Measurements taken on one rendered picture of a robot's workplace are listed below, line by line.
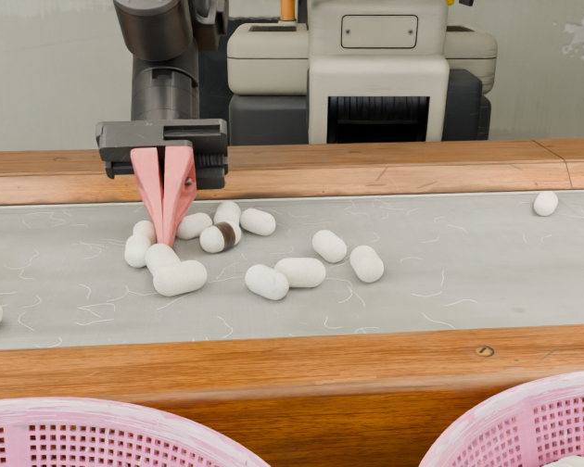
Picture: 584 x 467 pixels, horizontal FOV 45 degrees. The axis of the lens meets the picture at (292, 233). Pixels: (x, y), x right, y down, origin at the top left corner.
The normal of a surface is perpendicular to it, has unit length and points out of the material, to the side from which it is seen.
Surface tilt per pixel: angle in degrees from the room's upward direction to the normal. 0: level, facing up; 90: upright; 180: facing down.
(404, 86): 98
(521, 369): 0
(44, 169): 0
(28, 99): 90
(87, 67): 90
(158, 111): 41
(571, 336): 0
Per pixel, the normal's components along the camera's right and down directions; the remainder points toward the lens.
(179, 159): 0.09, -0.11
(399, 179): 0.06, -0.40
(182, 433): -0.51, 0.06
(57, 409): -0.03, 0.11
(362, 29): 0.00, 0.50
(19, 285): 0.00, -0.93
